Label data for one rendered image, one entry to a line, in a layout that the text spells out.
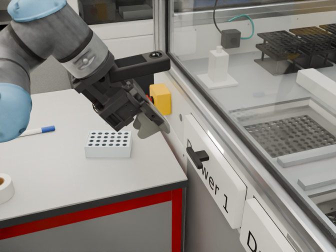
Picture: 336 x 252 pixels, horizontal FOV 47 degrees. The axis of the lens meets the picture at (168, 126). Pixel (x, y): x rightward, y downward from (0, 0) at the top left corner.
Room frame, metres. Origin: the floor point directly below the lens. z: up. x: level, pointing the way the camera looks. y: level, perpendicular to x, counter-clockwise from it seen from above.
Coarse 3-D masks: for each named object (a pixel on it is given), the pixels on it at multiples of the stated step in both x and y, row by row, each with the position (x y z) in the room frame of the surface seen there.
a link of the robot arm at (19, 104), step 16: (0, 64) 0.48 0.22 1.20; (16, 64) 0.50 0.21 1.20; (0, 80) 0.43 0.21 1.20; (16, 80) 0.45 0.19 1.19; (0, 96) 0.40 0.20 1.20; (16, 96) 0.41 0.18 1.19; (0, 112) 0.40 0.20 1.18; (16, 112) 0.40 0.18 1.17; (0, 128) 0.39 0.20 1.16; (16, 128) 0.40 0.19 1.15
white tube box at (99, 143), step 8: (88, 136) 0.92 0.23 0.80; (96, 136) 0.92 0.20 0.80; (104, 136) 0.92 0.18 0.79; (112, 136) 0.92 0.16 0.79; (120, 136) 0.92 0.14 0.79; (128, 136) 0.92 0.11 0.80; (88, 144) 0.88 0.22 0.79; (96, 144) 0.88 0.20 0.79; (104, 144) 0.88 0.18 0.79; (112, 144) 0.88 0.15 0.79; (120, 144) 0.88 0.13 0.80; (128, 144) 0.87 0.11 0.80; (88, 152) 0.86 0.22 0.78; (96, 152) 0.86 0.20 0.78; (104, 152) 0.86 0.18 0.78; (112, 152) 0.86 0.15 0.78; (120, 152) 0.86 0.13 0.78; (128, 152) 0.86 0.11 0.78
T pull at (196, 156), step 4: (188, 148) 0.69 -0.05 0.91; (188, 152) 0.69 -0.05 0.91; (192, 152) 0.68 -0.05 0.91; (196, 152) 0.68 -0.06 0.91; (200, 152) 0.68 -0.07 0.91; (204, 152) 0.68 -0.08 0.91; (192, 156) 0.67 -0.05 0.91; (196, 156) 0.66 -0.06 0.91; (200, 156) 0.67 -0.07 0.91; (204, 156) 0.67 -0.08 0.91; (208, 156) 0.67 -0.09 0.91; (192, 160) 0.66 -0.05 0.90; (196, 160) 0.65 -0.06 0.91; (200, 160) 0.66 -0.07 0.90; (204, 160) 0.66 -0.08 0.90; (196, 164) 0.64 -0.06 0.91; (200, 164) 0.64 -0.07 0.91; (200, 168) 0.64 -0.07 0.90
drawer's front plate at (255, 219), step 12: (252, 204) 0.50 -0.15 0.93; (252, 216) 0.49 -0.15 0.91; (264, 216) 0.47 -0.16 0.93; (252, 228) 0.48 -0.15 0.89; (264, 228) 0.45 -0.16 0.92; (276, 228) 0.45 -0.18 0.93; (240, 240) 0.51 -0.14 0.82; (252, 240) 0.48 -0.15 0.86; (264, 240) 0.45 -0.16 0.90; (276, 240) 0.42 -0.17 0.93
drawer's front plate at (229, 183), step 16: (192, 128) 0.76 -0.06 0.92; (192, 144) 0.76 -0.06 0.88; (208, 144) 0.69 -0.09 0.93; (208, 160) 0.67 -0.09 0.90; (224, 160) 0.63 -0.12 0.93; (208, 176) 0.66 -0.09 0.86; (224, 176) 0.60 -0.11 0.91; (224, 192) 0.59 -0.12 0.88; (240, 192) 0.54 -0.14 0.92; (240, 208) 0.55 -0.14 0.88; (240, 224) 0.55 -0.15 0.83
